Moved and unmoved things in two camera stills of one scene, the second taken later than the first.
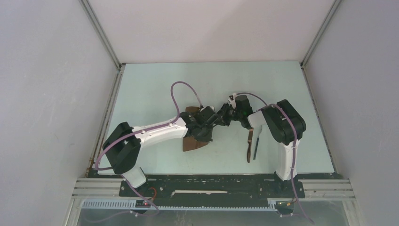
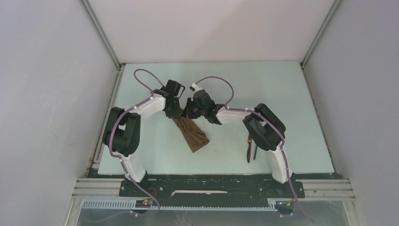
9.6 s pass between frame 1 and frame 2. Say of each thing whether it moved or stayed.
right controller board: stayed
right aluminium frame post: stayed
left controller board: stayed
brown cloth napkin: moved
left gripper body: moved
